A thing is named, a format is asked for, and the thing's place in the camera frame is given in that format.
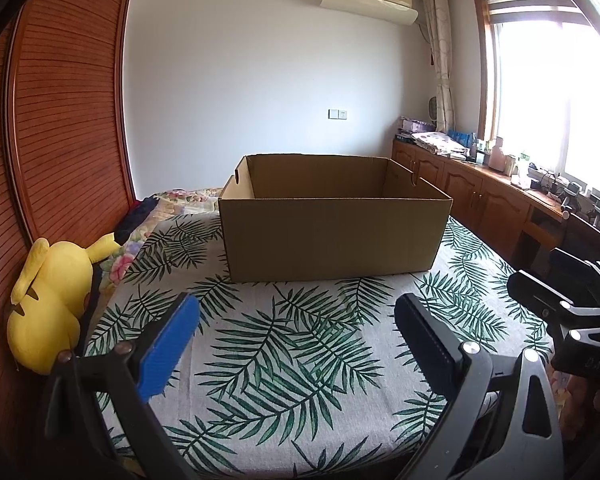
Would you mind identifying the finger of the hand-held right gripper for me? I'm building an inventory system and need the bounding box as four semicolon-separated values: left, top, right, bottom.
506;270;600;377
549;249;600;304

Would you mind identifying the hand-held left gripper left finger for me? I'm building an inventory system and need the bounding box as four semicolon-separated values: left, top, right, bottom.
42;291;202;480

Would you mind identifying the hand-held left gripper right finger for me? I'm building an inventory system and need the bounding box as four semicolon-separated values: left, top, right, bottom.
394;293;566;480

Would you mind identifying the brown cardboard box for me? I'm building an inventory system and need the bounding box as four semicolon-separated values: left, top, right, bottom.
218;154;453;283

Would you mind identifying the white bottle with green cap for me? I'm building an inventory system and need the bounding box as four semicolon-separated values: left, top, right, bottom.
511;152;528;186

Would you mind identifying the leaf print bedsheet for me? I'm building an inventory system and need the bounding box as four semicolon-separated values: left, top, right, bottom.
82;205;556;480

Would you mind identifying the long wooden cabinet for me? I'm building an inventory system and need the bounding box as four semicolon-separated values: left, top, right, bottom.
392;137;600;261

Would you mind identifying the yellow plush toy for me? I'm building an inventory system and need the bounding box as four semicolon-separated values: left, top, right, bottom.
7;232;122;376

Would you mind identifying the dark navy cloth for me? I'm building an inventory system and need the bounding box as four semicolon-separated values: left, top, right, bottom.
115;197;156;243

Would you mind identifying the pink thermos jug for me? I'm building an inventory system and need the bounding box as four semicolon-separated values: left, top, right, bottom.
489;136;506;171

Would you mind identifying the floral quilt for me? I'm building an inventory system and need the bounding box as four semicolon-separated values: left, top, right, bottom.
100;187;226;293

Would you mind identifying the folded floral cloth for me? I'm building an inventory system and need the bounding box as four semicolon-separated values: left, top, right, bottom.
411;131;468;157

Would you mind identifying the wooden framed window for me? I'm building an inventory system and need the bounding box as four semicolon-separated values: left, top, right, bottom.
472;0;600;201

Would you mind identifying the patterned beige curtain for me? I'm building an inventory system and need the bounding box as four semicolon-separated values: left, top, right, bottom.
420;0;456;133

